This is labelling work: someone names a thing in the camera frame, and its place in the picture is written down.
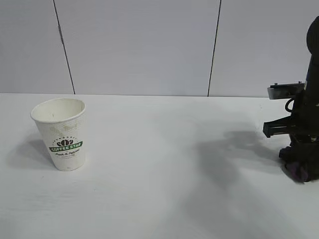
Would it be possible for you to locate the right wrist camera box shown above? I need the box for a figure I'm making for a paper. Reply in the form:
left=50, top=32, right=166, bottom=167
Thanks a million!
left=267, top=81, right=306, bottom=100

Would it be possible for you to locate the white paper coffee cup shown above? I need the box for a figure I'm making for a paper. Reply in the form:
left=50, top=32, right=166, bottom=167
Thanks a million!
left=30, top=98, right=86, bottom=171

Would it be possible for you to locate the thin black right camera cable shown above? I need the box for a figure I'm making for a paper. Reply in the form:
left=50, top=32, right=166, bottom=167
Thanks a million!
left=285, top=98, right=297, bottom=113

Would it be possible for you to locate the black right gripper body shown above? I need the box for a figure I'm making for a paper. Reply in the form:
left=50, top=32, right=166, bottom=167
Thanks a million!
left=263, top=92, right=319, bottom=143

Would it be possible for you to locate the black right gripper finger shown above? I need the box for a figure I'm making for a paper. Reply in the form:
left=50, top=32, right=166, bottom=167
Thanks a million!
left=290, top=140, right=310, bottom=165
left=309, top=141, right=319, bottom=179

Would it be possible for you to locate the purple and black cloth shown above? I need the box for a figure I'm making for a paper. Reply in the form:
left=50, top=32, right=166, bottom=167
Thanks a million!
left=278, top=146, right=319, bottom=185

